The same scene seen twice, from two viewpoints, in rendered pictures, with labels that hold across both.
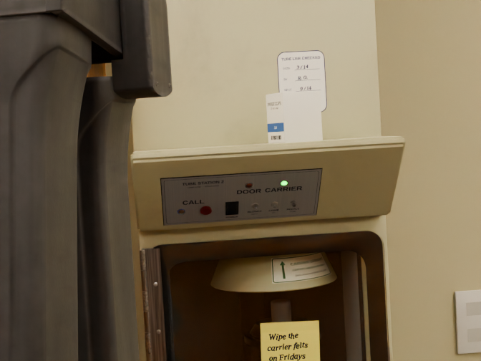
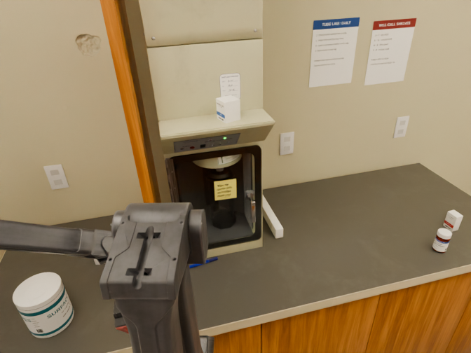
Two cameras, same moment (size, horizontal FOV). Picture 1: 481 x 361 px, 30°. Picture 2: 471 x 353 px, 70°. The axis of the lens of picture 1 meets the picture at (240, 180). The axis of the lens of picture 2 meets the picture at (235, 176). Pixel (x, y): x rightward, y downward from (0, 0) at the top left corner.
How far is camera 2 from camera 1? 0.38 m
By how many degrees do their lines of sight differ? 29
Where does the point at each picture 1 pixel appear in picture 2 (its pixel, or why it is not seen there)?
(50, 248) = not seen: outside the picture
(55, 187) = (175, 342)
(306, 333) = (231, 183)
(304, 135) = (233, 118)
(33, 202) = not seen: outside the picture
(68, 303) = not seen: outside the picture
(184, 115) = (179, 104)
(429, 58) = (277, 38)
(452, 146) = (283, 77)
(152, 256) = (169, 162)
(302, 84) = (230, 87)
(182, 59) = (176, 79)
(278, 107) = (222, 108)
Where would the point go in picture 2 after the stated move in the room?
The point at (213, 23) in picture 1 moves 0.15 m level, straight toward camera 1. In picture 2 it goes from (190, 61) to (194, 75)
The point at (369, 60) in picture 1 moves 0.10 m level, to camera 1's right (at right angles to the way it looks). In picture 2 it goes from (259, 75) to (292, 73)
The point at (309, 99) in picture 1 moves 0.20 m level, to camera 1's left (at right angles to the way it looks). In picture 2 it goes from (235, 104) to (162, 110)
